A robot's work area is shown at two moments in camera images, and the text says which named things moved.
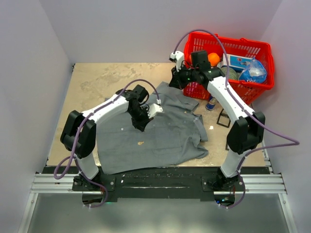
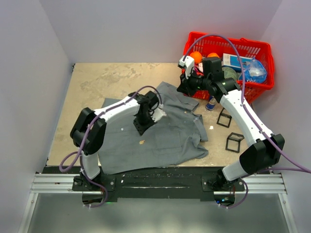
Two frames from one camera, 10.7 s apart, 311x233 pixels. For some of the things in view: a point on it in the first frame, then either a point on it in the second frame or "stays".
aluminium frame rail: [46, 183] stays
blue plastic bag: [256, 73] stays
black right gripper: [176, 81] to [185, 87]
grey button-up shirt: [177, 135] stays
